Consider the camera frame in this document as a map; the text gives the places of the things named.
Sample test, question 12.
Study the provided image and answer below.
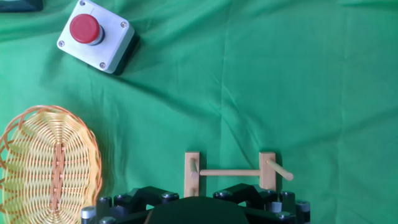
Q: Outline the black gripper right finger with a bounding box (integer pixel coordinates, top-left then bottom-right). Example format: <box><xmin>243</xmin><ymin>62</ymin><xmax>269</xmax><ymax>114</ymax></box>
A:
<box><xmin>213</xmin><ymin>183</ymin><xmax>312</xmax><ymax>224</ymax></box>

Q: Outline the grey box red mushroom button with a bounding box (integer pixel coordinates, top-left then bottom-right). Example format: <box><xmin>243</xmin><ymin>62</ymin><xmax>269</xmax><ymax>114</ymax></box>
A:
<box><xmin>57</xmin><ymin>0</ymin><xmax>141</xmax><ymax>76</ymax></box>

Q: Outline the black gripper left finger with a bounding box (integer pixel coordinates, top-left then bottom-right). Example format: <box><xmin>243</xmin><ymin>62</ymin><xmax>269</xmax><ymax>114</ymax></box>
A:
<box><xmin>80</xmin><ymin>185</ymin><xmax>180</xmax><ymax>224</ymax></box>

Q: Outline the wooden peg dish rack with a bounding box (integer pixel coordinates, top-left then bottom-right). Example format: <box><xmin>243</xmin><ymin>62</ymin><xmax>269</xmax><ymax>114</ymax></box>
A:
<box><xmin>183</xmin><ymin>151</ymin><xmax>295</xmax><ymax>198</ymax></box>

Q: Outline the green cloth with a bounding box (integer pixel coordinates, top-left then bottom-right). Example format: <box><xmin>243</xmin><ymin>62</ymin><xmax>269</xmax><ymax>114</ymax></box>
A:
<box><xmin>0</xmin><ymin>0</ymin><xmax>398</xmax><ymax>224</ymax></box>

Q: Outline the yellow orange woven basket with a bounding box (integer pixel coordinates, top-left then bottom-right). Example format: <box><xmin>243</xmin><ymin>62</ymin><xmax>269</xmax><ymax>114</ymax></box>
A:
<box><xmin>0</xmin><ymin>105</ymin><xmax>103</xmax><ymax>224</ymax></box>

